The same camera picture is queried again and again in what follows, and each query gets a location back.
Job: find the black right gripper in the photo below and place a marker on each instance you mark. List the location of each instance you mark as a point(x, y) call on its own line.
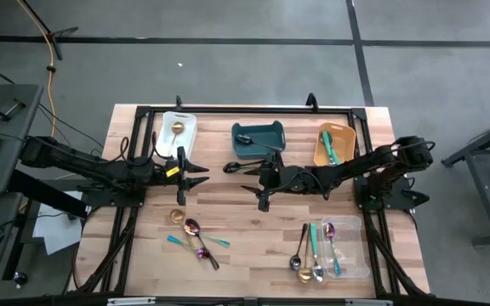
point(266, 200)

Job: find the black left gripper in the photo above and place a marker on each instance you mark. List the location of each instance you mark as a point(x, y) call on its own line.
point(181, 195)

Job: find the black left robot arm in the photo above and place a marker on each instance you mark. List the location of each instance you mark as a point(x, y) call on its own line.
point(79, 163)

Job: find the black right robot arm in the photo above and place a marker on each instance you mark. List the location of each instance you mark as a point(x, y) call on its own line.
point(372, 161)

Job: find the yellow gripper tag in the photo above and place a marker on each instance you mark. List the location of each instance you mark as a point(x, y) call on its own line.
point(172, 171)

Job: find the white plastic bin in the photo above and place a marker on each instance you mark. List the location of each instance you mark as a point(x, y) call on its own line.
point(187, 140)

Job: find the dark teal plastic bin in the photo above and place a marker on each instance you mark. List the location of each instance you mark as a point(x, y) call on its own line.
point(266, 132)

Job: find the yellow plastic bin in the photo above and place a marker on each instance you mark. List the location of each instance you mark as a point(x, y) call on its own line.
point(347, 144)

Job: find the clear plastic bin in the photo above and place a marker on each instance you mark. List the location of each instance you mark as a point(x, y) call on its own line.
point(355, 251)

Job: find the white paper sheet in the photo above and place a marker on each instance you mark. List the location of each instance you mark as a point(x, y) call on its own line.
point(58, 229)

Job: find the black diagonal strut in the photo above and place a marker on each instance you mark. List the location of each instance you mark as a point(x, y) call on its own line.
point(45, 193)

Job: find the black tripod stand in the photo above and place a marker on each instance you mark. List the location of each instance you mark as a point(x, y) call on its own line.
point(54, 37)

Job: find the black round knob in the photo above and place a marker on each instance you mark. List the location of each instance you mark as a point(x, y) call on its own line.
point(20, 279)

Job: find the black table frame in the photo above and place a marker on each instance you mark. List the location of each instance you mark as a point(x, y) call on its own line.
point(245, 110)

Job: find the black frame bracket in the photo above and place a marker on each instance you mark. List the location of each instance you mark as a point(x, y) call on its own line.
point(179, 102)
point(311, 101)

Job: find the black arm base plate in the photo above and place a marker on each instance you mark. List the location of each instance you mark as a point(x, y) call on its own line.
point(398, 200)
point(113, 199)

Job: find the silver bracket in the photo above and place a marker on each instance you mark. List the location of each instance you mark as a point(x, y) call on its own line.
point(368, 302)
point(130, 301)

